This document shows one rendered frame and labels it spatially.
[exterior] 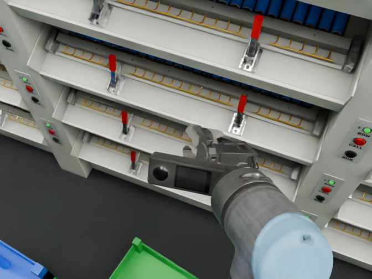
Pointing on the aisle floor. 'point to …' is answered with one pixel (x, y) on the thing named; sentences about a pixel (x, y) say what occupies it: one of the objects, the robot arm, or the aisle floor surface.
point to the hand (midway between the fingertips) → (186, 139)
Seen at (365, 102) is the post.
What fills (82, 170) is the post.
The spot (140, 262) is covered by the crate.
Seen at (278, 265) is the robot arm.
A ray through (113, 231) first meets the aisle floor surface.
